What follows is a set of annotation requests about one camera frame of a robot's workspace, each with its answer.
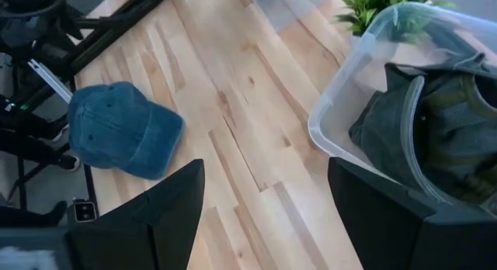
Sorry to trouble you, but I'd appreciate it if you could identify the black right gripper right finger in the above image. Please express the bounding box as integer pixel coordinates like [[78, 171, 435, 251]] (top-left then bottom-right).
[[327, 156, 438, 270]]

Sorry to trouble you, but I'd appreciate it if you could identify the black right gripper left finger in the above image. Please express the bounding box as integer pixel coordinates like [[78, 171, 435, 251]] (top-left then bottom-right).
[[65, 158, 206, 270]]

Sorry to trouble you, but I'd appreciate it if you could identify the blue denim cap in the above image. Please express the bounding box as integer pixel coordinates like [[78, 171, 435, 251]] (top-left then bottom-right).
[[66, 81, 186, 181]]

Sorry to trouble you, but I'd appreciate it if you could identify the dark green cap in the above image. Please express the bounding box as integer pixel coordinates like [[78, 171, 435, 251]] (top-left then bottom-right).
[[348, 52, 497, 209]]

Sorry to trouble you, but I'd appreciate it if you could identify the small black box device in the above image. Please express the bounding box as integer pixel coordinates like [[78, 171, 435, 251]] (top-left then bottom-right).
[[66, 198, 99, 227]]

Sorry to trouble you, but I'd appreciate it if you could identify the clear plastic bin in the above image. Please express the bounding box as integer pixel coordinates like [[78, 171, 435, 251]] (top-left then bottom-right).
[[308, 1, 497, 216]]

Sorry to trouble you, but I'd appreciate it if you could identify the green potted plant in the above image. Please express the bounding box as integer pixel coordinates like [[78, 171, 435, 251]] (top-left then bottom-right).
[[335, 0, 455, 44]]

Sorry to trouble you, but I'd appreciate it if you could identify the black office chair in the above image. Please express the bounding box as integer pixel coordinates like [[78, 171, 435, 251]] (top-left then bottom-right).
[[0, 0, 85, 69]]

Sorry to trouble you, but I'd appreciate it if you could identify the silver frame end bar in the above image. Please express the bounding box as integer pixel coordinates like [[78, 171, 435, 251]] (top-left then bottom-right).
[[26, 58, 75, 104]]

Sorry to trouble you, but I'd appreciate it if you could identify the black aluminium table frame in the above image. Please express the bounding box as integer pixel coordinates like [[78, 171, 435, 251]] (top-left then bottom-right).
[[69, 0, 179, 75]]

